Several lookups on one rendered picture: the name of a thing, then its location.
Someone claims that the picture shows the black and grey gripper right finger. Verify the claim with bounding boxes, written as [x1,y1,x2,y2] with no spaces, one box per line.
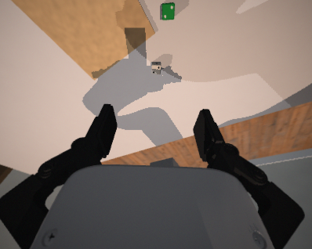
[193,109,305,249]

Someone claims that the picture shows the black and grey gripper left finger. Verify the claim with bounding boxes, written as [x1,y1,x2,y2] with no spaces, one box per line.
[0,104,118,249]

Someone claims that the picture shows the green die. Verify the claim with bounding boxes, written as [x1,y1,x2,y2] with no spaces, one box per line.
[162,2,175,20]

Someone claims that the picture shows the tan cork mat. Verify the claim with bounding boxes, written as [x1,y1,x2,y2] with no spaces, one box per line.
[11,0,155,80]

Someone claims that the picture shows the white die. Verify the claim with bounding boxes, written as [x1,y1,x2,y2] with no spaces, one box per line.
[151,62,161,74]

